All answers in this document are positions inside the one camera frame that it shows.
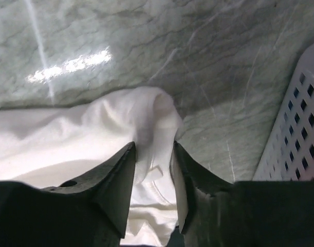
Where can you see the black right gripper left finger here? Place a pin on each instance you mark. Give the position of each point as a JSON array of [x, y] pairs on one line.
[[88, 210]]

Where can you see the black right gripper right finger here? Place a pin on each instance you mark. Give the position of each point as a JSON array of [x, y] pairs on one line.
[[214, 212]]

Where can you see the cream white t shirt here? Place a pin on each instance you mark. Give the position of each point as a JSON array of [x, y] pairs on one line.
[[46, 147]]

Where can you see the white plastic laundry basket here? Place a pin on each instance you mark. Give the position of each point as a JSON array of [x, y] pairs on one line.
[[289, 152]]

